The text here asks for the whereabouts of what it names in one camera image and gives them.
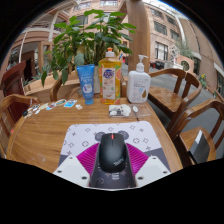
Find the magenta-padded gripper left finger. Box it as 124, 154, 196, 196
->
53, 143, 101, 188

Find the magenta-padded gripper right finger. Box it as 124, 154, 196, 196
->
125, 143, 172, 188

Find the black computer mouse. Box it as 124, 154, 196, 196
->
97, 132, 129, 174

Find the grey white printed mouse pad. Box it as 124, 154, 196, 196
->
58, 120, 165, 190

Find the black flat box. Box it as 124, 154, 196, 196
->
188, 129, 211, 164

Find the clear plastic package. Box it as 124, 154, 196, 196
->
108, 103, 152, 119

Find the blue sticker card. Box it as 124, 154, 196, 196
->
63, 99, 78, 108

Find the strip of colourful stickers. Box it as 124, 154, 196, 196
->
22, 98, 67, 118

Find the white pump dispenser bottle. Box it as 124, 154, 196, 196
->
126, 54, 152, 104

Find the blue squeeze tube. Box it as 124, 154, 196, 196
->
76, 63, 96, 106

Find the yellow dish soap bottle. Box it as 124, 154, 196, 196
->
97, 47, 123, 106

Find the dark red wooden chair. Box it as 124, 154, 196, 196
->
0, 59, 28, 98

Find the green leafy potted plant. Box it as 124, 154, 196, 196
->
40, 9, 138, 94

